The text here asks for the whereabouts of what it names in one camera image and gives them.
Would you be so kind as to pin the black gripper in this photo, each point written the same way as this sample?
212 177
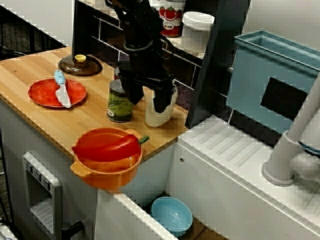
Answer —
147 65

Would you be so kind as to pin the white plastic detergent bottle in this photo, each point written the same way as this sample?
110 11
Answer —
157 120

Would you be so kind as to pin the green peas can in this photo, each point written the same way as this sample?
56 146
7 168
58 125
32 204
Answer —
117 110

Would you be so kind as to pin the brown beans can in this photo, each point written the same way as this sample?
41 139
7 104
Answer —
117 73

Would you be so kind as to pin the red toy pepper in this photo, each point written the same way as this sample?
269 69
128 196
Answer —
105 147

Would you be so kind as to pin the brown glass pot lid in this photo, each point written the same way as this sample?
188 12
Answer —
80 68

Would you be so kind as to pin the dark grey side panel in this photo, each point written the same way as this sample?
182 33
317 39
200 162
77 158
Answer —
215 62

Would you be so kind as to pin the tomato print can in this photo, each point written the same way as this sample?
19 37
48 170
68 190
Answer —
172 22

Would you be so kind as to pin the plain white lidded jar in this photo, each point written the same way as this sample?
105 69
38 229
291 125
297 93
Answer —
196 32

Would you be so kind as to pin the orange plastic pot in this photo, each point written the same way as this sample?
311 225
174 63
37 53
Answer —
110 175

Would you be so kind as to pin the white toy sink unit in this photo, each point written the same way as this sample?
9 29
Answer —
212 162

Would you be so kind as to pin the teal plastic bin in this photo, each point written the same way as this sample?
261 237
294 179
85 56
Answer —
250 87

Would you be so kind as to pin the red plate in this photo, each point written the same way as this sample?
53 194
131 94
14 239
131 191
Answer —
42 93

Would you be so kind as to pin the light blue bowl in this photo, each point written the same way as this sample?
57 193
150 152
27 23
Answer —
171 216

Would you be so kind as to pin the grey toy faucet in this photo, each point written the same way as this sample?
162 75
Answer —
280 160

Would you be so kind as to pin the grey ice dispenser panel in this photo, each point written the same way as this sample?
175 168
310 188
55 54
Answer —
40 195

